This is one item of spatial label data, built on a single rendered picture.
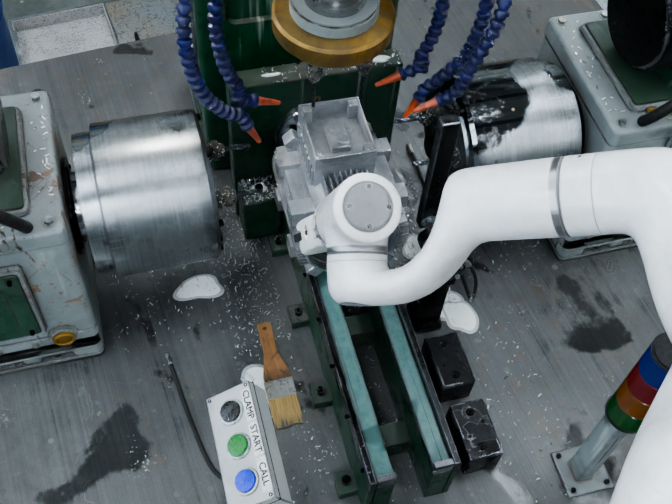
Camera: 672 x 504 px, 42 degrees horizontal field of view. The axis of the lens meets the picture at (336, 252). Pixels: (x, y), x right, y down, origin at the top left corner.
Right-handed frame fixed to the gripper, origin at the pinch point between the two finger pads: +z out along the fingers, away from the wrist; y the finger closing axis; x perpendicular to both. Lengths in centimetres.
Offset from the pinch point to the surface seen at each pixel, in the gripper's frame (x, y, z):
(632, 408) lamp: -32, 34, -19
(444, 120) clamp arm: 12.4, 18.6, -11.5
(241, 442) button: -25.9, -18.9, -13.5
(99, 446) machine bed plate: -26, -40, 18
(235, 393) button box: -19.8, -18.2, -9.4
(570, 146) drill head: 7.4, 44.6, 3.3
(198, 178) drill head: 12.0, -17.0, 0.6
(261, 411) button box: -22.9, -15.3, -10.5
